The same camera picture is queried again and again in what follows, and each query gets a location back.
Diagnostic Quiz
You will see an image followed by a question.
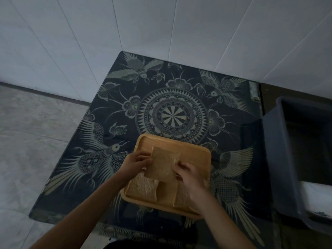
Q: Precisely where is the person's left hand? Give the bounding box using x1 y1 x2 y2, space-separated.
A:
117 151 154 183

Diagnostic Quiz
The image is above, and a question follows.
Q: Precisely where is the person's right hand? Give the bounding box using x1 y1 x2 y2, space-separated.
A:
172 161 211 205

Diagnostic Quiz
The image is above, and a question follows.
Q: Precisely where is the brown bread slice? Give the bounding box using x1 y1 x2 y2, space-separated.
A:
173 179 198 210
144 146 182 182
125 170 159 203

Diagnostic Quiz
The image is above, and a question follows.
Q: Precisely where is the person's right forearm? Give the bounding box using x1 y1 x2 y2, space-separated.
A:
191 192 258 249

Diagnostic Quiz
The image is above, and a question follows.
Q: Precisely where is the person's left forearm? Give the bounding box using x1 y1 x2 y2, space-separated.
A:
29 174 131 249

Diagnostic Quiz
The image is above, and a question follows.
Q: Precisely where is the wooden rectangular tray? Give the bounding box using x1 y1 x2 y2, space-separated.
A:
119 134 212 220

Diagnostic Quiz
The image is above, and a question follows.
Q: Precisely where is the dark bird patterned tablecloth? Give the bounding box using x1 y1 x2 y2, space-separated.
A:
29 51 273 249

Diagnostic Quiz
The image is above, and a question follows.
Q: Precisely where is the grey plastic bin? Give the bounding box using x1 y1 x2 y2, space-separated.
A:
262 96 332 236

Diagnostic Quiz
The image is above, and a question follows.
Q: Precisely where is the white packet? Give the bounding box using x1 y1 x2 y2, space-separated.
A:
300 181 332 219

